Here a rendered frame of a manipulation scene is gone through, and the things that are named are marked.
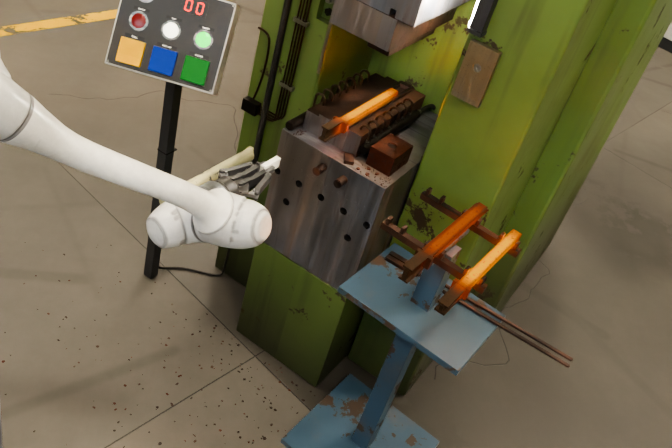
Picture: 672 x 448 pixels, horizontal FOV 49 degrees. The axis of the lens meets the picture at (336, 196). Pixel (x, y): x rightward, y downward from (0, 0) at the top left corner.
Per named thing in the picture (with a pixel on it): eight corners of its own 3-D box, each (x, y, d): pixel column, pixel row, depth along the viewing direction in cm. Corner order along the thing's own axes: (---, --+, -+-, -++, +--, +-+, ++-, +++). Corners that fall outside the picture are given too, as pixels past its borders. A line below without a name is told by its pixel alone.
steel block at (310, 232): (347, 297, 236) (385, 189, 210) (256, 237, 248) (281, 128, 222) (425, 224, 277) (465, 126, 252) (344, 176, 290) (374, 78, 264)
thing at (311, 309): (315, 388, 263) (347, 297, 236) (235, 330, 275) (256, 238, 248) (390, 309, 305) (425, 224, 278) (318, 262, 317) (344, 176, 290)
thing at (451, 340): (456, 376, 192) (458, 371, 190) (337, 291, 206) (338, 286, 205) (503, 320, 213) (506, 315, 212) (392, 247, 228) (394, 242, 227)
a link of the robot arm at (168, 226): (191, 224, 176) (232, 230, 169) (144, 253, 165) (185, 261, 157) (180, 183, 172) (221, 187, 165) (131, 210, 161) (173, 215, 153)
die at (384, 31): (387, 52, 198) (397, 20, 193) (328, 22, 205) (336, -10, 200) (452, 19, 230) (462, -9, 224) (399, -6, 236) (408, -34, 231)
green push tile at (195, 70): (203, 85, 219) (209, 61, 218) (179, 79, 219) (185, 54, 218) (204, 86, 221) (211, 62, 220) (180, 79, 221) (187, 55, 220)
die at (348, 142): (355, 158, 219) (362, 134, 214) (302, 127, 226) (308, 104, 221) (418, 114, 250) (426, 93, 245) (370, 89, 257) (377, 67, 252)
